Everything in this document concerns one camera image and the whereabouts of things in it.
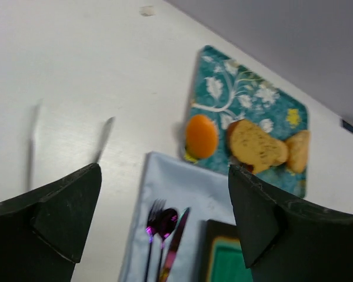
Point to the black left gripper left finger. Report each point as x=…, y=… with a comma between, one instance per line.
x=43, y=232

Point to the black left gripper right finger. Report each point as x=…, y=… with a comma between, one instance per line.
x=286, y=238

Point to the brown bread slice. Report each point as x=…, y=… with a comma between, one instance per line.
x=254, y=148

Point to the small round bread roll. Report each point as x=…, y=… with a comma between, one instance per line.
x=298, y=147

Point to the square green black plate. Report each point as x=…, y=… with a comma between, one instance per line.
x=221, y=256

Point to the light blue cloth napkin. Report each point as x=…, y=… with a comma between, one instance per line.
x=181, y=185

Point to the iridescent purple knife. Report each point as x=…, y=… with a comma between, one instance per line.
x=174, y=246

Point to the purple spoon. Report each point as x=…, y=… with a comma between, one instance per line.
x=167, y=223

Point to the purple fork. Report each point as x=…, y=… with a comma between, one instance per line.
x=151, y=229

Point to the blue corner label right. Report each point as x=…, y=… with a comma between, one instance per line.
x=347, y=126

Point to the teal floral tray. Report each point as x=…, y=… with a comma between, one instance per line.
x=226, y=91

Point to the small white tape piece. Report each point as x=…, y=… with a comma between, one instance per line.
x=147, y=11

